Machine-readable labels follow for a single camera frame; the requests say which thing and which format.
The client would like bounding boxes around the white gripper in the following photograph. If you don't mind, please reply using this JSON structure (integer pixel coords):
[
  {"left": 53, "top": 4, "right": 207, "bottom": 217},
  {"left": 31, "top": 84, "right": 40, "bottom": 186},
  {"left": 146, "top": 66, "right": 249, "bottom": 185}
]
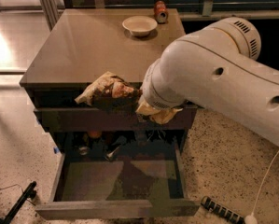
[{"left": 136, "top": 59, "right": 185, "bottom": 125}]

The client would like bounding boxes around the brown chip bag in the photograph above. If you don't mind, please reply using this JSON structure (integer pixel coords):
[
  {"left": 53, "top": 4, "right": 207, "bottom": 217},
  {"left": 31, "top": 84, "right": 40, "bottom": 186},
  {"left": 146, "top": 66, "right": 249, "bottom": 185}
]
[{"left": 75, "top": 72, "right": 142, "bottom": 112}]

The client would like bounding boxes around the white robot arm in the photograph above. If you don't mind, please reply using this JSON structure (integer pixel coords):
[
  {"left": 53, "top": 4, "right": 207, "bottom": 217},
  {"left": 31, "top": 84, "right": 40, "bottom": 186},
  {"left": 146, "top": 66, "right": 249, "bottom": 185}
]
[{"left": 140, "top": 17, "right": 279, "bottom": 146}]

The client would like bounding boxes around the closed upper grey drawer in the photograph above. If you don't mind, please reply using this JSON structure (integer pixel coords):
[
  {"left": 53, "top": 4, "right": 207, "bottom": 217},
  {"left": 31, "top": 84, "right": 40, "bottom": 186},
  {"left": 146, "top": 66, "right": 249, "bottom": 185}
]
[{"left": 35, "top": 105, "right": 197, "bottom": 133}]

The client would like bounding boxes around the silver item in drawer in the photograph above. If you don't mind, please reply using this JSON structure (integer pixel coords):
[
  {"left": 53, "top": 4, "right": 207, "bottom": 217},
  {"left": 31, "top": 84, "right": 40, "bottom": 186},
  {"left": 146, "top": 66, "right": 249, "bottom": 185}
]
[{"left": 105, "top": 136, "right": 127, "bottom": 161}]

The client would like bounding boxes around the orange fruit in drawer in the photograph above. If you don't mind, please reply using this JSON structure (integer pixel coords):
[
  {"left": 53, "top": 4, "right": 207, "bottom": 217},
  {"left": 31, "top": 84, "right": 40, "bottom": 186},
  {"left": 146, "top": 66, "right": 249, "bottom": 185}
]
[{"left": 88, "top": 131, "right": 102, "bottom": 139}]

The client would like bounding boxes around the open grey drawer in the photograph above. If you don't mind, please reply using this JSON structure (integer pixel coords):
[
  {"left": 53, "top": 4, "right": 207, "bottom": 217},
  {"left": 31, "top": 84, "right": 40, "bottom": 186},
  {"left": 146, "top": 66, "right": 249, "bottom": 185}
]
[{"left": 35, "top": 140, "right": 199, "bottom": 220}]

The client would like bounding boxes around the metal can in drawer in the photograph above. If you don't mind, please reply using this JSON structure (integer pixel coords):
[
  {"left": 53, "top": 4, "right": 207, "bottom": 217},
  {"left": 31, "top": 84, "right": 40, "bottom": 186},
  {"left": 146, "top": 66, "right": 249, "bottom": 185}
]
[{"left": 78, "top": 147, "right": 90, "bottom": 156}]

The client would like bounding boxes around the grey drawer cabinet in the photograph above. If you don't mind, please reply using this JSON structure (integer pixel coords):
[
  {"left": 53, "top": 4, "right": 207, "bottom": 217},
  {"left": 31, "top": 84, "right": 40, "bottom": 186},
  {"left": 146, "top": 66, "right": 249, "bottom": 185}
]
[{"left": 20, "top": 8, "right": 188, "bottom": 152}]

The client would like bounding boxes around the white bowl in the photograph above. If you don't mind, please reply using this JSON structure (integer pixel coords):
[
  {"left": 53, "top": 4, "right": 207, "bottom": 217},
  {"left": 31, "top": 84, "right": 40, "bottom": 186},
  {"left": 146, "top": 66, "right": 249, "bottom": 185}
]
[{"left": 122, "top": 16, "right": 158, "bottom": 37}]

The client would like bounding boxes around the orange soda can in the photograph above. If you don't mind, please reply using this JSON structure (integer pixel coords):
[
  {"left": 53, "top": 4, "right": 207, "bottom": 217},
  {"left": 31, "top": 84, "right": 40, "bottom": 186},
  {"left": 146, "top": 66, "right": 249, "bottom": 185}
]
[{"left": 154, "top": 1, "right": 168, "bottom": 24}]

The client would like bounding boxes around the black power strip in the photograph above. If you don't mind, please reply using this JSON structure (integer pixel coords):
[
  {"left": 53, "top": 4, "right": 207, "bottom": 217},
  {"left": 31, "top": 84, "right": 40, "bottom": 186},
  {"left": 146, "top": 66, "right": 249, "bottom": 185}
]
[{"left": 201, "top": 196, "right": 245, "bottom": 224}]

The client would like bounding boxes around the black stand leg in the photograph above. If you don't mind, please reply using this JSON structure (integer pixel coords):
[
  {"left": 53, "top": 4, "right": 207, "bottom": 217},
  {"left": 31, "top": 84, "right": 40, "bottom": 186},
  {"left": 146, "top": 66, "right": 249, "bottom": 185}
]
[{"left": 0, "top": 181, "right": 36, "bottom": 224}]

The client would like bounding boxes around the white cable with plug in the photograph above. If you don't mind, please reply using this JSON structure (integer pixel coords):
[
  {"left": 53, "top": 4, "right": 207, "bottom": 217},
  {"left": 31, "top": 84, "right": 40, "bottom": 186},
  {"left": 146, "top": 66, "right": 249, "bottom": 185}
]
[{"left": 244, "top": 147, "right": 279, "bottom": 224}]

